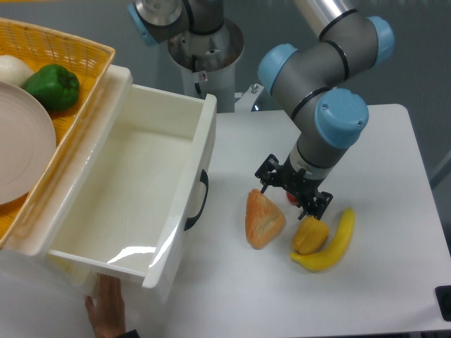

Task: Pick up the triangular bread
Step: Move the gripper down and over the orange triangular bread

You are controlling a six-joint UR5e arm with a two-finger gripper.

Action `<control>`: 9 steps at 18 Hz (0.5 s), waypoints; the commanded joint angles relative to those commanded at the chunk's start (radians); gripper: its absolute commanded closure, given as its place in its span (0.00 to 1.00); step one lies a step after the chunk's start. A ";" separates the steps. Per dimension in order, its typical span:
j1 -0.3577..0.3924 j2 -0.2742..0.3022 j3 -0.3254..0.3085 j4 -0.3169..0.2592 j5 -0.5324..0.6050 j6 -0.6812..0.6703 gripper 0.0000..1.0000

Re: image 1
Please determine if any yellow woven basket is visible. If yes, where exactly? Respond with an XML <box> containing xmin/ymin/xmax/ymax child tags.
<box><xmin>1</xmin><ymin>18</ymin><xmax>116</xmax><ymax>246</ymax></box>

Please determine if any dark sleeve forearm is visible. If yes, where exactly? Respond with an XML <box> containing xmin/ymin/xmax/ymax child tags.
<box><xmin>115</xmin><ymin>330</ymin><xmax>140</xmax><ymax>338</ymax></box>

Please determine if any yellow banana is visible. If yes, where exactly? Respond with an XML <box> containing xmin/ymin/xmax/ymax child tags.
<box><xmin>290</xmin><ymin>208</ymin><xmax>356</xmax><ymax>272</ymax></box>

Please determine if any bare human hand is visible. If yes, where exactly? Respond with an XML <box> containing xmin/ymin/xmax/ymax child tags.
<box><xmin>85</xmin><ymin>275</ymin><xmax>126</xmax><ymax>337</ymax></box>

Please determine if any orange triangle bread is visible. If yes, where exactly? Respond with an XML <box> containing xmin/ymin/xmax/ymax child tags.
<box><xmin>245</xmin><ymin>189</ymin><xmax>285</xmax><ymax>249</ymax></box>

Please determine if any green bell pepper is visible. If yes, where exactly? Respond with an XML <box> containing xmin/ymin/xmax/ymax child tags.
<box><xmin>23</xmin><ymin>64</ymin><xmax>80</xmax><ymax>111</ymax></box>

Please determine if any pink plate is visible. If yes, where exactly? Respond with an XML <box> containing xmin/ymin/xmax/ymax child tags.
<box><xmin>1</xmin><ymin>82</ymin><xmax>56</xmax><ymax>204</ymax></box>

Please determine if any white onion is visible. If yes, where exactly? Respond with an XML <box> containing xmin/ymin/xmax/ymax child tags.
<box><xmin>0</xmin><ymin>55</ymin><xmax>35</xmax><ymax>87</ymax></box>

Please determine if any white plastic drawer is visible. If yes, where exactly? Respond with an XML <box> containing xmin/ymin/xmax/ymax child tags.
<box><xmin>51</xmin><ymin>84</ymin><xmax>217</xmax><ymax>304</ymax></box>

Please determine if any black drawer handle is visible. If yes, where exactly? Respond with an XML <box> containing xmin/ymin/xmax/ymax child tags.
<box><xmin>184</xmin><ymin>169</ymin><xmax>209</xmax><ymax>231</ymax></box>

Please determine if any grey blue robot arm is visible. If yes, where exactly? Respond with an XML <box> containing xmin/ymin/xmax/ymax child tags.
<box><xmin>128</xmin><ymin>1</ymin><xmax>395</xmax><ymax>218</ymax></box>

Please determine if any black object at table edge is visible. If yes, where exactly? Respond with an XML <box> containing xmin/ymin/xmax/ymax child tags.
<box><xmin>435</xmin><ymin>285</ymin><xmax>451</xmax><ymax>322</ymax></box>

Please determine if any yellow bell pepper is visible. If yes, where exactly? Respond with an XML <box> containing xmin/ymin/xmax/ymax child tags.
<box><xmin>292</xmin><ymin>216</ymin><xmax>330</xmax><ymax>255</ymax></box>

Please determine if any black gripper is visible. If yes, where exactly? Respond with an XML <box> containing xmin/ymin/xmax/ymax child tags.
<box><xmin>255</xmin><ymin>154</ymin><xmax>333</xmax><ymax>220</ymax></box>

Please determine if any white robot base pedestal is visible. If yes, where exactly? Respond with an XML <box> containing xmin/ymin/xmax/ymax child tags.
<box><xmin>168</xmin><ymin>18</ymin><xmax>245</xmax><ymax>113</ymax></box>

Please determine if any small red fruit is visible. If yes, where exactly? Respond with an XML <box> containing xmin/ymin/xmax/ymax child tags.
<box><xmin>286</xmin><ymin>192</ymin><xmax>298</xmax><ymax>206</ymax></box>

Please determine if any white drawer cabinet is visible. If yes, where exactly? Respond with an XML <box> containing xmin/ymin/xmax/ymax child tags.
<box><xmin>0</xmin><ymin>64</ymin><xmax>134</xmax><ymax>296</ymax></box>

